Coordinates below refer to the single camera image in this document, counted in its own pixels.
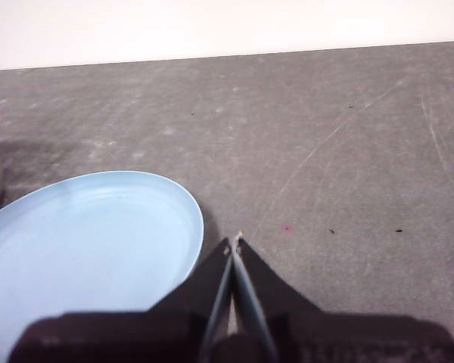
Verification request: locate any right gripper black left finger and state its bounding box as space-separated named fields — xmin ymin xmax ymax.
xmin=7 ymin=237 xmax=236 ymax=363

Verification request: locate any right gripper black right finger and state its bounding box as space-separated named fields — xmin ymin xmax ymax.
xmin=232 ymin=240 xmax=454 ymax=363

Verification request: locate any blue round plate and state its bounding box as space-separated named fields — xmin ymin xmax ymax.
xmin=0 ymin=170 xmax=205 ymax=363

